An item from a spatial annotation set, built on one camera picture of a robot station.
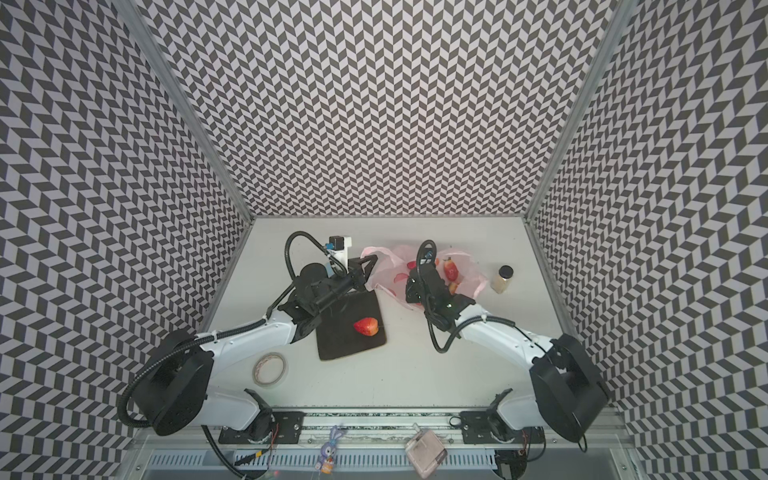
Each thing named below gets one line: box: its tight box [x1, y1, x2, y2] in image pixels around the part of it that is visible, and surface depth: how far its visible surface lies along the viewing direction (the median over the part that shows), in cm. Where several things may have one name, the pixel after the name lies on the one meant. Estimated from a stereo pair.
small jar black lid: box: [490, 264, 514, 294], surface depth 93 cm
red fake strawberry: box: [353, 317, 379, 337], surface depth 86 cm
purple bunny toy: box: [314, 425, 344, 475], surface depth 69 cm
